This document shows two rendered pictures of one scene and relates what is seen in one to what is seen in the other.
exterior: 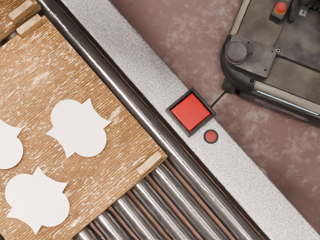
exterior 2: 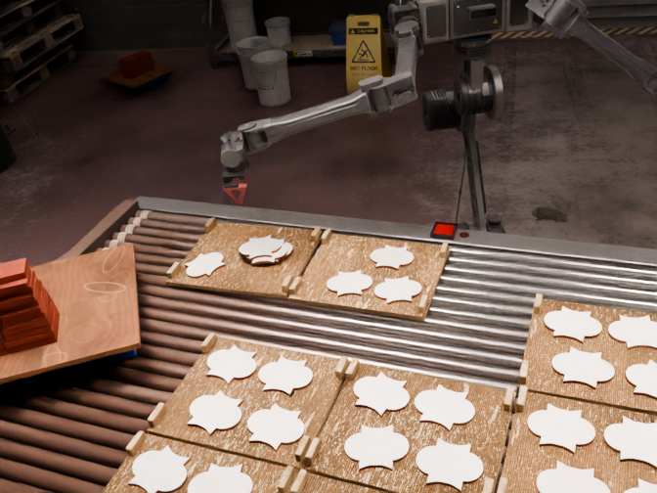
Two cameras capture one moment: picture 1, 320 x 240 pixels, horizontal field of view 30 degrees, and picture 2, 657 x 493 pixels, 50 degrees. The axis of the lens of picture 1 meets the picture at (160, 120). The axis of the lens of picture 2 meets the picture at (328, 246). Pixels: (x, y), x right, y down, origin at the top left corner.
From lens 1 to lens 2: 163 cm
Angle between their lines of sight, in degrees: 42
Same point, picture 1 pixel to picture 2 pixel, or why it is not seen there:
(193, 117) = (448, 230)
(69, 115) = (381, 254)
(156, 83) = (415, 231)
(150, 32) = not seen: hidden behind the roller
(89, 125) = (397, 252)
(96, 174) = (419, 268)
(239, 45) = not seen: hidden behind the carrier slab
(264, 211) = (521, 245)
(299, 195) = not seen: hidden behind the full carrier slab
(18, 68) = (334, 254)
